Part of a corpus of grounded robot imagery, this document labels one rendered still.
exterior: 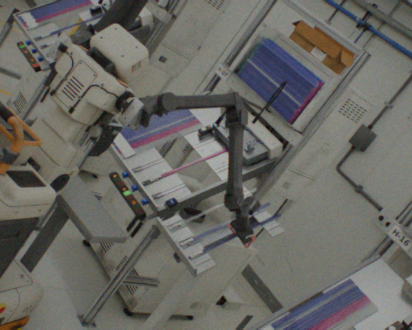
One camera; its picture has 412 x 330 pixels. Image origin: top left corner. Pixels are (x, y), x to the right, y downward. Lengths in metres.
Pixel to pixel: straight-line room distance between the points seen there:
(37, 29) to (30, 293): 2.16
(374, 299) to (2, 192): 1.56
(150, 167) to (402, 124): 2.09
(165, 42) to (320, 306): 2.33
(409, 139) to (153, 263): 2.10
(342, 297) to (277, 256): 2.20
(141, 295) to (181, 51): 1.84
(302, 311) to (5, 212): 1.26
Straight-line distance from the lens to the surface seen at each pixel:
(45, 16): 4.49
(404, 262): 2.97
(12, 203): 2.16
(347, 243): 4.58
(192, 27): 4.39
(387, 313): 2.71
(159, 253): 3.36
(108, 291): 3.17
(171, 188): 3.08
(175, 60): 4.44
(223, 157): 3.24
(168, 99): 2.43
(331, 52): 3.62
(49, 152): 2.53
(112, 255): 3.63
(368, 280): 2.79
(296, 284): 4.75
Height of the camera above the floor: 1.78
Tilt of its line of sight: 14 degrees down
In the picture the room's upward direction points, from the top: 37 degrees clockwise
